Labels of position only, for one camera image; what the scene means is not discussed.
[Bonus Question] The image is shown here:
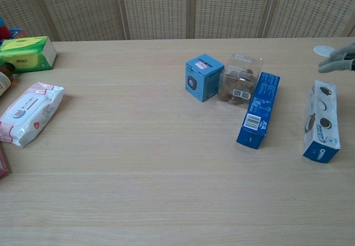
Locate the brown glass bottle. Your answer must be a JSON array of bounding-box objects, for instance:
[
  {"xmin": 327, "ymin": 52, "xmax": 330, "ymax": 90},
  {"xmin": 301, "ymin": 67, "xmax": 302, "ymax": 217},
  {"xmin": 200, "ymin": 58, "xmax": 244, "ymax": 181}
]
[{"xmin": 0, "ymin": 63, "xmax": 17, "ymax": 98}]

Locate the red blue package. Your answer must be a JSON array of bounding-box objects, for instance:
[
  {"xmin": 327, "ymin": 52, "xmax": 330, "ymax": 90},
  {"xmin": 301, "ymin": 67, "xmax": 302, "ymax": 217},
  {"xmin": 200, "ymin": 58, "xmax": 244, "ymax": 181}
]
[{"xmin": 0, "ymin": 17, "xmax": 29, "ymax": 40}]

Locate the pink white wet wipes pack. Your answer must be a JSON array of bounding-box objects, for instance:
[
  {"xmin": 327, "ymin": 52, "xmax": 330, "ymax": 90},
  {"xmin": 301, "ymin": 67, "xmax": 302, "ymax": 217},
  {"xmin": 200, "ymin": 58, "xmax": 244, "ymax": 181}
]
[{"xmin": 0, "ymin": 81, "xmax": 65, "ymax": 149}]

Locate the green tissue pack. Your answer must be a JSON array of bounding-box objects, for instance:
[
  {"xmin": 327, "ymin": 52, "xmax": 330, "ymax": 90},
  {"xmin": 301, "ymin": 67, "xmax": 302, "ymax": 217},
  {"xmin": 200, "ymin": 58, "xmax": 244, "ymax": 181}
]
[{"xmin": 0, "ymin": 35, "xmax": 58, "ymax": 74}]

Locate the white round disc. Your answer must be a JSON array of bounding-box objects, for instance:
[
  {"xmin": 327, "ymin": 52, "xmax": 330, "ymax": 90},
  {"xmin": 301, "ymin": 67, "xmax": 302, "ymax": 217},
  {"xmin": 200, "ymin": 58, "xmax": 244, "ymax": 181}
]
[{"xmin": 313, "ymin": 45, "xmax": 336, "ymax": 59}]

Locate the long blue cardboard box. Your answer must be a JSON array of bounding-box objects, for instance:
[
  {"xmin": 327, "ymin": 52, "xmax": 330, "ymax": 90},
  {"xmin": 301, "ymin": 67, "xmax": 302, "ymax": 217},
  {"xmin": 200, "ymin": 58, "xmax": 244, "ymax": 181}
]
[{"xmin": 236, "ymin": 71, "xmax": 281, "ymax": 150}]

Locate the light blue cube box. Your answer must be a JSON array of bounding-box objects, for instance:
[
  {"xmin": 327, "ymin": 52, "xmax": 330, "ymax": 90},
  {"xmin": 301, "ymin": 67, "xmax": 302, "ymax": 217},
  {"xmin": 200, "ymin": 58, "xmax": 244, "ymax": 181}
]
[{"xmin": 185, "ymin": 53, "xmax": 225, "ymax": 104}]

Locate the blue Oreo cookie box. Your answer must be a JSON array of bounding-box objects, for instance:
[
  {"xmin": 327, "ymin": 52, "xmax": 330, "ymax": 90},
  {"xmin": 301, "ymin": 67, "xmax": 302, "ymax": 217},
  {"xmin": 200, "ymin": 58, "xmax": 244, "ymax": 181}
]
[{"xmin": 302, "ymin": 80, "xmax": 341, "ymax": 164}]

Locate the woven folding screen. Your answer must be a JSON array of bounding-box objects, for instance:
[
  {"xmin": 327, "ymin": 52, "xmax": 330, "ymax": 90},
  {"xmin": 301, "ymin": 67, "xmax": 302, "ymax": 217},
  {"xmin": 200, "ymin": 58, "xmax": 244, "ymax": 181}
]
[{"xmin": 0, "ymin": 0, "xmax": 355, "ymax": 42}]

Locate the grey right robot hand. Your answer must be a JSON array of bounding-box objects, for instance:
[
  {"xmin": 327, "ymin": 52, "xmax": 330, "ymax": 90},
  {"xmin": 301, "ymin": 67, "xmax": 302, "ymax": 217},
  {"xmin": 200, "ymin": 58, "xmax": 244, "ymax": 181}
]
[{"xmin": 318, "ymin": 42, "xmax": 355, "ymax": 74}]

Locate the clear plastic cookie box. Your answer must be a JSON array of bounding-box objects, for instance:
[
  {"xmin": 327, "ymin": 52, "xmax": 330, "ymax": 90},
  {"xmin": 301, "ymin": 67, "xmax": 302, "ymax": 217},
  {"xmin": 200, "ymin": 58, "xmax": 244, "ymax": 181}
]
[{"xmin": 217, "ymin": 53, "xmax": 265, "ymax": 110}]

